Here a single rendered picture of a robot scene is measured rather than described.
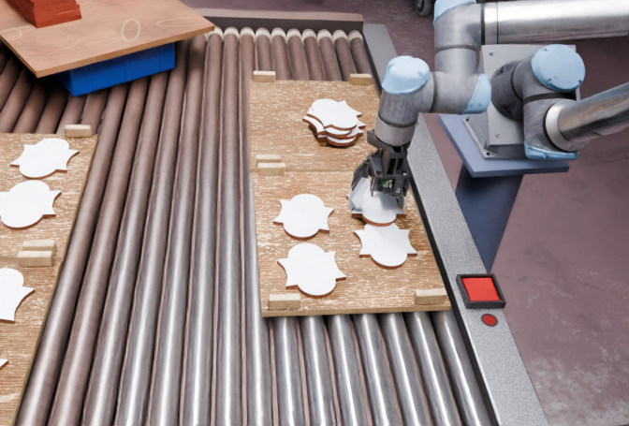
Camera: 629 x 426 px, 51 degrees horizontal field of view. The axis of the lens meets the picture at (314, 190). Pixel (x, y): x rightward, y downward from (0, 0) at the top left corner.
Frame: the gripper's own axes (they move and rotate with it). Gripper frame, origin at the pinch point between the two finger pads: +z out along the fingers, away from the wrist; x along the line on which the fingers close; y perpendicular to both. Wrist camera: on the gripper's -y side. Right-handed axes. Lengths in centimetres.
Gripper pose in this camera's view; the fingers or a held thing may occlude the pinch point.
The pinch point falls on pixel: (375, 204)
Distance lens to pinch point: 140.0
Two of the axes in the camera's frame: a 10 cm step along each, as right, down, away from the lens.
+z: -0.9, 7.5, 6.5
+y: 1.1, 6.6, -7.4
